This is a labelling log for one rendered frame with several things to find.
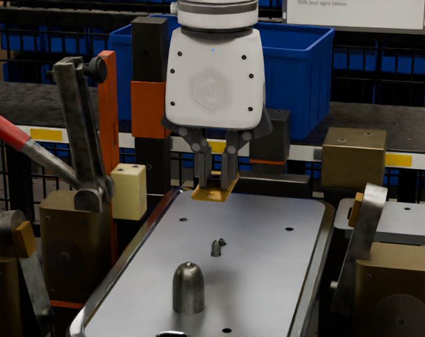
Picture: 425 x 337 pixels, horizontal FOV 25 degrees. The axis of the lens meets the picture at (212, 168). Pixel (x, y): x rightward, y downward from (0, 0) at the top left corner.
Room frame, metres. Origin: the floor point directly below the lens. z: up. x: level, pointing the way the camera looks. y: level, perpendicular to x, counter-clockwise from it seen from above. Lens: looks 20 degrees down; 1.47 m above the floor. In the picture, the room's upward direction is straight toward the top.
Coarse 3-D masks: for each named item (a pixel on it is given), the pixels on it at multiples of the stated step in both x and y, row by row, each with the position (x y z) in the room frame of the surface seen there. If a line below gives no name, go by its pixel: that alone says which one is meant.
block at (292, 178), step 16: (240, 176) 1.24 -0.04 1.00; (256, 176) 1.24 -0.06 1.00; (272, 176) 1.24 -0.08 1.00; (288, 176) 1.24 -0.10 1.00; (304, 176) 1.24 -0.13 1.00; (240, 192) 1.24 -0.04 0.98; (256, 192) 1.24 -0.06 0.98; (272, 192) 1.23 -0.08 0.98; (288, 192) 1.23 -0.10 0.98; (304, 192) 1.22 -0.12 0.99
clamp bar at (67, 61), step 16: (64, 64) 1.01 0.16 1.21; (80, 64) 1.02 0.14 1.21; (96, 64) 1.01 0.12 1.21; (64, 80) 1.01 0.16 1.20; (80, 80) 1.04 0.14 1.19; (96, 80) 1.01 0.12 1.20; (64, 96) 1.01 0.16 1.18; (80, 96) 1.04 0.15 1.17; (64, 112) 1.01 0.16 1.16; (80, 112) 1.01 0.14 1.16; (80, 128) 1.01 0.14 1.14; (96, 128) 1.04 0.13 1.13; (80, 144) 1.01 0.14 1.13; (96, 144) 1.03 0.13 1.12; (80, 160) 1.01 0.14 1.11; (96, 160) 1.03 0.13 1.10; (80, 176) 1.01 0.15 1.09; (96, 176) 1.03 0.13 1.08
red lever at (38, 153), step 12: (0, 120) 1.04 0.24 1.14; (0, 132) 1.04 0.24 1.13; (12, 132) 1.04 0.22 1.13; (24, 132) 1.04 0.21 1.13; (12, 144) 1.03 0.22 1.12; (24, 144) 1.03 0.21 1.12; (36, 144) 1.04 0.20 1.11; (36, 156) 1.03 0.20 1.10; (48, 156) 1.03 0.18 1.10; (48, 168) 1.03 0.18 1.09; (60, 168) 1.02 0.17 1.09; (72, 168) 1.03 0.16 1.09; (72, 180) 1.02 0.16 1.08
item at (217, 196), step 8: (216, 176) 1.00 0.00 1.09; (208, 184) 0.99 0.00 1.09; (216, 184) 0.99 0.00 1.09; (232, 184) 1.00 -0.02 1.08; (200, 192) 0.97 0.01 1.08; (208, 192) 0.97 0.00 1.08; (216, 192) 0.97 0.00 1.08; (224, 192) 0.97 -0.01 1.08; (200, 200) 0.95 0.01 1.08; (208, 200) 0.95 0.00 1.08; (216, 200) 0.95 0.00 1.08; (224, 200) 0.95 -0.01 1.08
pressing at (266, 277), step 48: (192, 192) 1.18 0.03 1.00; (144, 240) 1.03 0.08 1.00; (192, 240) 1.03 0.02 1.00; (240, 240) 1.03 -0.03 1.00; (288, 240) 1.03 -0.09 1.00; (96, 288) 0.90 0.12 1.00; (144, 288) 0.91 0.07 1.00; (240, 288) 0.91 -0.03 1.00; (288, 288) 0.91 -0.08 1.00; (96, 336) 0.81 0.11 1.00; (144, 336) 0.81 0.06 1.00; (192, 336) 0.81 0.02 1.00; (240, 336) 0.81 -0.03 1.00; (288, 336) 0.81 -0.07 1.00
